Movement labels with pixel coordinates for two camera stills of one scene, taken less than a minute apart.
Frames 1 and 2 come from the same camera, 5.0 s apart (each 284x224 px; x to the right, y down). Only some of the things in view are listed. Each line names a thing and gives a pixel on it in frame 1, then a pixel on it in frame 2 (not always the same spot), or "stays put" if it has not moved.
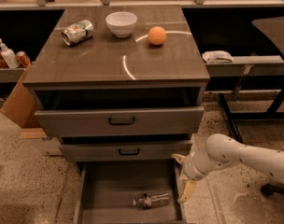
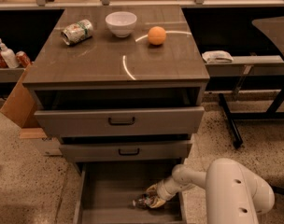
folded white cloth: x=217 y=57 stays put
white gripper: x=189 y=168 → x=163 y=189
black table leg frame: x=271 y=113 stays put
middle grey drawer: x=146 y=151 stays put
